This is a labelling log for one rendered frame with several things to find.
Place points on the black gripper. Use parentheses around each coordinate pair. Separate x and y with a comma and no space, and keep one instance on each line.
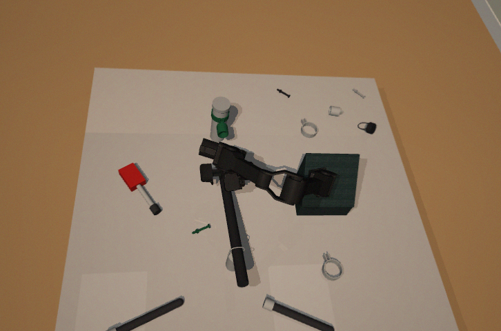
(207,173)

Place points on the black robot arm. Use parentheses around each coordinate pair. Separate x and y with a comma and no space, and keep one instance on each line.
(231,161)

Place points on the black cylinder with grey end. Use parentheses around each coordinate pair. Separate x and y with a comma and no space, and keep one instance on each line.
(149,316)
(271,305)

